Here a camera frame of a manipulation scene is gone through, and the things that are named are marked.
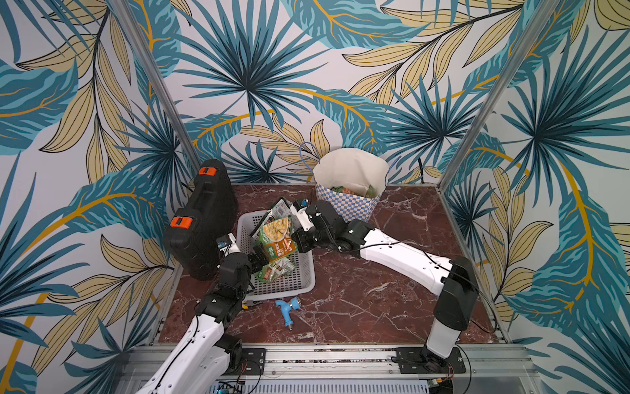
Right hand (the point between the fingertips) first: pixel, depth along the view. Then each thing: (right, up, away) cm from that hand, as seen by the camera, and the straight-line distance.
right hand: (293, 234), depth 77 cm
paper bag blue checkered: (+22, +20, +32) cm, 44 cm away
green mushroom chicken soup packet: (-5, -2, +2) cm, 6 cm away
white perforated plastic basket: (+1, -19, +13) cm, 23 cm away
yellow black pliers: (-16, -24, +5) cm, 29 cm away
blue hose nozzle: (0, -24, +5) cm, 24 cm away
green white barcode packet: (-6, +7, +15) cm, 18 cm away
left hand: (-14, -6, +3) cm, 15 cm away
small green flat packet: (-6, -13, +11) cm, 18 cm away
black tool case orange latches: (-29, +1, -4) cm, 29 cm away
